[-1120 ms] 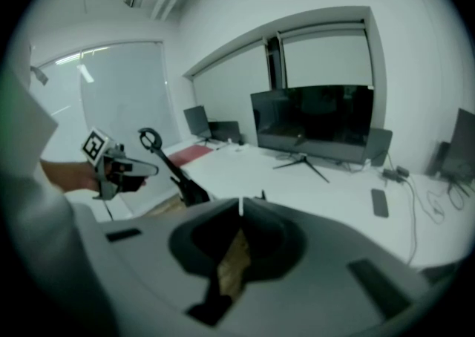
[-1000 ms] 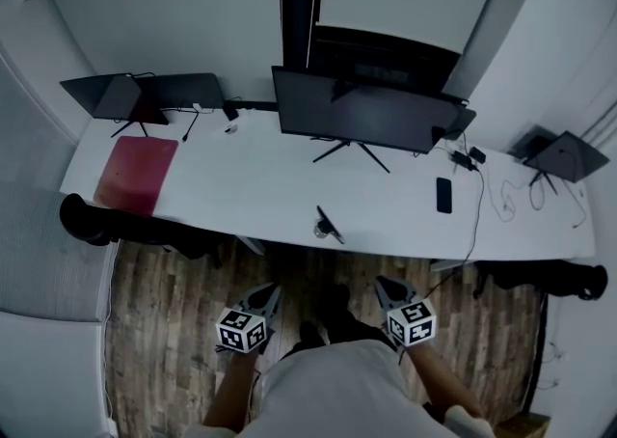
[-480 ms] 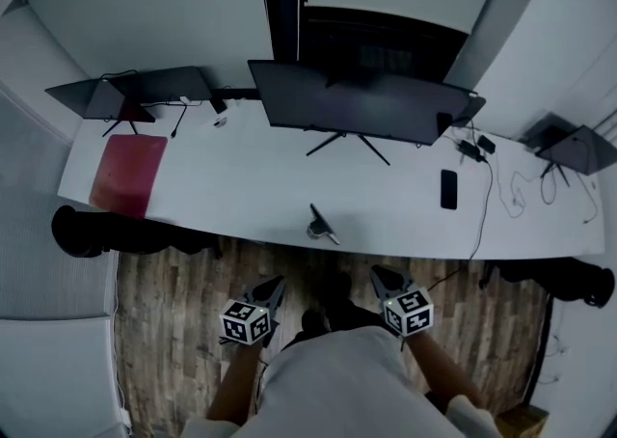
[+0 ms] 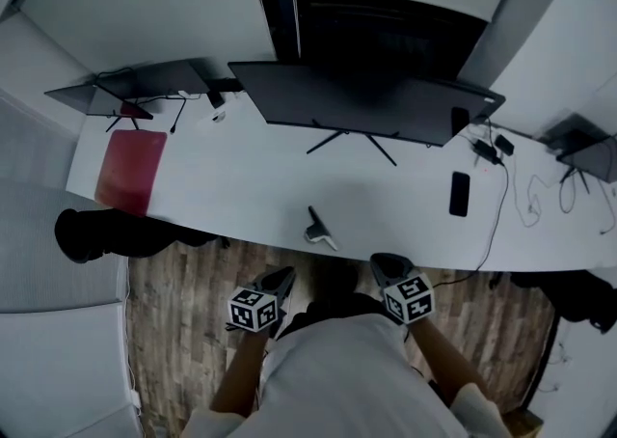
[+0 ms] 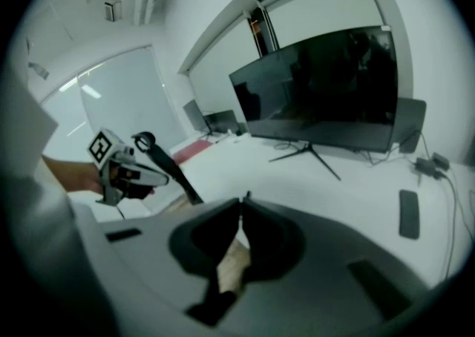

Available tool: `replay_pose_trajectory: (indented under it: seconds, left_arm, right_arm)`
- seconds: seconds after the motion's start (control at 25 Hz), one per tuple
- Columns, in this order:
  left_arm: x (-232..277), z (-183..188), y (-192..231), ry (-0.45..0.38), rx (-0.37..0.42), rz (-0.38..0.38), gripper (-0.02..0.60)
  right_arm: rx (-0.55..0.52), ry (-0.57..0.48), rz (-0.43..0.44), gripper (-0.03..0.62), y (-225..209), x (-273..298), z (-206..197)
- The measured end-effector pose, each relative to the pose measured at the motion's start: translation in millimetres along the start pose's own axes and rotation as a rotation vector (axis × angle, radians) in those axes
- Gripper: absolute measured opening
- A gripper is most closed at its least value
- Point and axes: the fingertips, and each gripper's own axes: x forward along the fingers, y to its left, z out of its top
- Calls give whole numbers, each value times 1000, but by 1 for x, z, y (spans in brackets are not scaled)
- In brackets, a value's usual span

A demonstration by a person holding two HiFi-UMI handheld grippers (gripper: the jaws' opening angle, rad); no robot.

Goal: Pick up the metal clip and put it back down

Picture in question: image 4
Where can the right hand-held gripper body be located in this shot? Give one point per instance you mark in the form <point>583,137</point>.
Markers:
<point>410,298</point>

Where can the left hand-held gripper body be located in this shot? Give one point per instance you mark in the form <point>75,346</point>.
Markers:
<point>250,308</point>

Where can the small phone stand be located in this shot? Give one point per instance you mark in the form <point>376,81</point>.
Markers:
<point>320,228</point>

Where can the person's left forearm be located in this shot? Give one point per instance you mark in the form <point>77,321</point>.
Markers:
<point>241,373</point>

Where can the person's right forearm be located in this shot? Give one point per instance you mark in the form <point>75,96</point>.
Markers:
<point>443,359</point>

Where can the black smartphone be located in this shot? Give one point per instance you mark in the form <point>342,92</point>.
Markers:
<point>459,195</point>

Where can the person's light shirt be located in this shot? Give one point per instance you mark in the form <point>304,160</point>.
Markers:
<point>337,378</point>

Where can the black power adapter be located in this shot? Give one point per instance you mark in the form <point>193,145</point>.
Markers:
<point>504,145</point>
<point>486,150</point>

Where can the black office chair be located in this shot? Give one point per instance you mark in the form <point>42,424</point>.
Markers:
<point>120,236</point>
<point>573,296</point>

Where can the large black monitor on stand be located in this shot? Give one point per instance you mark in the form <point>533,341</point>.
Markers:
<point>361,98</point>

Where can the cardboard box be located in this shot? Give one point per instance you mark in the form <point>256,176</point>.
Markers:
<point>523,424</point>

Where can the small white object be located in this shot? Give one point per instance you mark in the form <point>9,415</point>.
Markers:
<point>218,117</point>

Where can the red desk mat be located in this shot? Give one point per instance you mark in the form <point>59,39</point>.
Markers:
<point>130,171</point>

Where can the small black charger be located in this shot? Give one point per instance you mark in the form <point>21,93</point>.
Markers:
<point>215,99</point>

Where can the black angled monitor on tripod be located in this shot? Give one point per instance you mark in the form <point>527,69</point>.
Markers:
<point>588,156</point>

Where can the dark window glass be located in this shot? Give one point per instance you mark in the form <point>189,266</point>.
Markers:
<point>385,40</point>

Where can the dark flat monitor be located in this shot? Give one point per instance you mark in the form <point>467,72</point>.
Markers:
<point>169,76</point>

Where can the wide grey roller blind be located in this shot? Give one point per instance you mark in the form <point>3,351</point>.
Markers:
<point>144,7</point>

